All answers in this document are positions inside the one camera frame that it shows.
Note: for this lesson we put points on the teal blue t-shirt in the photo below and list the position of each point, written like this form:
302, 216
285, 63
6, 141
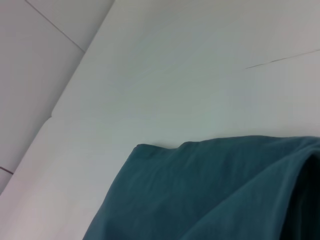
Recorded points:
212, 190

